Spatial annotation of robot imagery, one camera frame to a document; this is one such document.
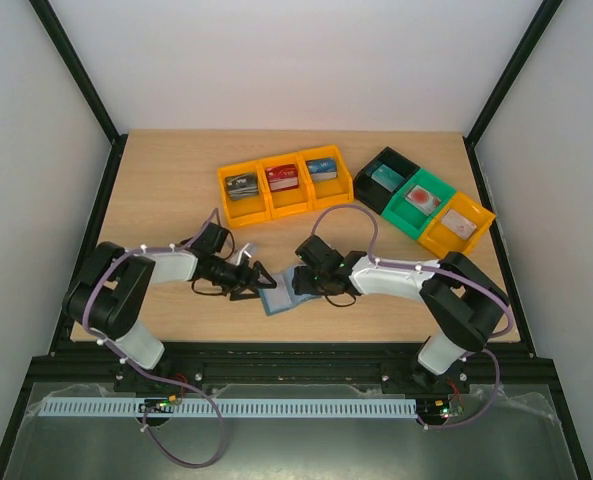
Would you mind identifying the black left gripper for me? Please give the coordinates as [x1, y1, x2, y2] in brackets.
[209, 256, 278, 301]

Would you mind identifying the blue card holder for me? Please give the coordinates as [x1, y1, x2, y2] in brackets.
[259, 265, 319, 316]

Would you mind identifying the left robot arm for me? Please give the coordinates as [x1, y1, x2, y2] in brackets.
[62, 222, 277, 370]

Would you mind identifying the black card stack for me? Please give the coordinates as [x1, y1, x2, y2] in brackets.
[225, 172, 260, 201]

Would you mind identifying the blue card stack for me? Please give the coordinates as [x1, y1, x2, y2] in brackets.
[305, 157, 338, 183]

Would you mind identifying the teal card stack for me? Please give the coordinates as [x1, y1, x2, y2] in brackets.
[371, 163, 404, 192]

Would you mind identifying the red circle card stack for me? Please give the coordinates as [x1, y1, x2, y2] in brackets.
[405, 185, 441, 216]

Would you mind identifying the yellow bin left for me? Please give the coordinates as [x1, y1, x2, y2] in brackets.
[217, 161, 271, 228]

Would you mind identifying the black plastic bin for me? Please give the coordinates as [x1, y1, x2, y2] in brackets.
[353, 147, 420, 215]

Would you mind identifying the green plastic bin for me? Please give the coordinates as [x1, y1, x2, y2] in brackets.
[382, 169, 456, 240]

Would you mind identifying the yellow bin right group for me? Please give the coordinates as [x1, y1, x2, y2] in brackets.
[417, 191, 496, 258]

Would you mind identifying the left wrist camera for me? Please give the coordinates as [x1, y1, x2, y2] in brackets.
[228, 242, 257, 266]

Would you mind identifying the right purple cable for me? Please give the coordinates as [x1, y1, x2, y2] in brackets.
[308, 202, 515, 432]

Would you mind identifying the purple cable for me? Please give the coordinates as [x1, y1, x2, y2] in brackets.
[308, 202, 515, 432]
[83, 207, 233, 466]

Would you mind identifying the white slotted cable duct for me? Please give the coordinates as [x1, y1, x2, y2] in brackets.
[38, 397, 417, 419]

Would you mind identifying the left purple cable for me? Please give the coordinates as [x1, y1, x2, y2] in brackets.
[83, 207, 233, 466]

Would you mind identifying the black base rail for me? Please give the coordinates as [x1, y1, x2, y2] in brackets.
[22, 342, 562, 396]

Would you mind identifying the black left frame post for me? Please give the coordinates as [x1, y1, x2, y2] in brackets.
[28, 0, 127, 146]

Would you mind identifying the black corner frame post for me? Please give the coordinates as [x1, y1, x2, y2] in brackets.
[465, 0, 565, 146]

